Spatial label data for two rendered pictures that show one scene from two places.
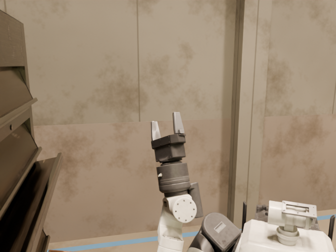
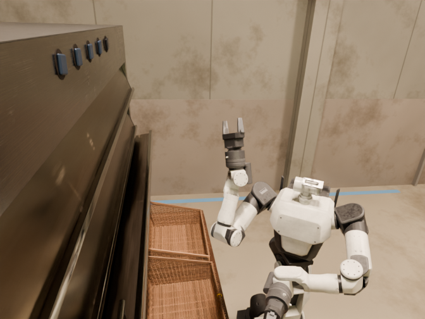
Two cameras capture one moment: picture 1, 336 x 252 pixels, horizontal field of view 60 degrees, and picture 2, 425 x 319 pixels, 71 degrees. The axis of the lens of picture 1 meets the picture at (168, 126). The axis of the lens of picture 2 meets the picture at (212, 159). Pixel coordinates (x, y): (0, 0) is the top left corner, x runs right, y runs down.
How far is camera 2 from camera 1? 0.49 m
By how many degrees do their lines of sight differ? 14
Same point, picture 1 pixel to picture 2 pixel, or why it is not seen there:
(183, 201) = (240, 173)
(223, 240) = (264, 199)
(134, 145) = (204, 120)
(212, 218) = (258, 185)
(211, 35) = (282, 18)
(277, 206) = (300, 180)
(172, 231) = (233, 190)
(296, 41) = (367, 24)
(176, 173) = (237, 157)
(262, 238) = (289, 199)
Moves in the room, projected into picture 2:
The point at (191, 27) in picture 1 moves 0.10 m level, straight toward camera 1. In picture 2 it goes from (264, 9) to (264, 8)
